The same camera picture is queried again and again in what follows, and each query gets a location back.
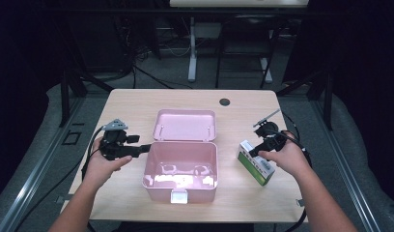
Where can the green and white medicine box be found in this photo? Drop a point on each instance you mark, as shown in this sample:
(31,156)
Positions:
(256,162)

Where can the black chair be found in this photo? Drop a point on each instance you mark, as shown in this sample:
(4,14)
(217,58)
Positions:
(246,38)

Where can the black round table grommet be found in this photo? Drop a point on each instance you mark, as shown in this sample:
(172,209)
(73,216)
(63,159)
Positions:
(224,102)

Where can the pink plastic storage box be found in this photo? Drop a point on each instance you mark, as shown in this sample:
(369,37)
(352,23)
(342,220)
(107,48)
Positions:
(182,154)

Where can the black metal stand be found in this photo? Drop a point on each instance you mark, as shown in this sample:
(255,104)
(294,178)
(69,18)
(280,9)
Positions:
(317,93)
(72,90)

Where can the white desk leg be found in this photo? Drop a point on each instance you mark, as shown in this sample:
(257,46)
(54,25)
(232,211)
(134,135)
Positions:
(192,51)
(266,71)

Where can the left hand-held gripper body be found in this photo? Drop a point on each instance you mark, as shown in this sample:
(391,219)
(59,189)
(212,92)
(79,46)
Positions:
(113,145)

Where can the person's right hand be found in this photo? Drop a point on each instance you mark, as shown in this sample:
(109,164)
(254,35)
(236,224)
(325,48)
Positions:
(290,159)

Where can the person's left hand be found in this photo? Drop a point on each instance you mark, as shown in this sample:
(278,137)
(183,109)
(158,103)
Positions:
(100,170)

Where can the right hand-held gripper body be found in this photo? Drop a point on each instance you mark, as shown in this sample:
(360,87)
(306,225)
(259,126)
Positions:
(272,137)

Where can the grey metal floor rail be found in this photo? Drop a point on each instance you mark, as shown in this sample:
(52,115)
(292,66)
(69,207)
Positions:
(34,174)
(346,174)

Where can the small metal table clip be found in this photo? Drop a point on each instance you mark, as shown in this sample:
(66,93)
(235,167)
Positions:
(61,199)
(300,202)

